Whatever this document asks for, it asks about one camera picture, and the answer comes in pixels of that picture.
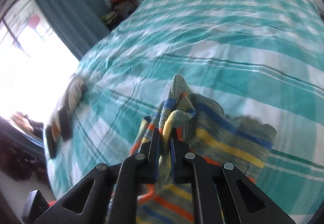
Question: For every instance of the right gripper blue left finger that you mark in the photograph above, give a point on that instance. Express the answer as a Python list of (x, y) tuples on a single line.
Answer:
[(107, 194)]

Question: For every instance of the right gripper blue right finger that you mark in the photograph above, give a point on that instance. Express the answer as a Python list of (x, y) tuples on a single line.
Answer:
[(221, 194)]

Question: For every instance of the striped knit sweater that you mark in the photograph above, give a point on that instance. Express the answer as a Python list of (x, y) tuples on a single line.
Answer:
[(208, 118)]

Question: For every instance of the orange fleece clothing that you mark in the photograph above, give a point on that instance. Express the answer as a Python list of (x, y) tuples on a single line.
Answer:
[(51, 203)]

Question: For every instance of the pile of clothes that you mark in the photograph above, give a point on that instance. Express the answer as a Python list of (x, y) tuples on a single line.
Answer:
[(119, 11)]

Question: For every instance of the black smartphone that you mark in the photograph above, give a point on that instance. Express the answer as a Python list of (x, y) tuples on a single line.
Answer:
[(64, 122)]

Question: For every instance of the patterned pillow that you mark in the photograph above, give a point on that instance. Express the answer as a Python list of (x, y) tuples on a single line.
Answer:
[(69, 99)]

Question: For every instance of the window with railing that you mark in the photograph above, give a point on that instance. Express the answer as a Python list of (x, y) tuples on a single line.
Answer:
[(35, 64)]

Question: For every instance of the teal plaid bedspread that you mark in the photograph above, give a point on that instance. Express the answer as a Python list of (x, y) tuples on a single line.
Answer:
[(276, 44)]

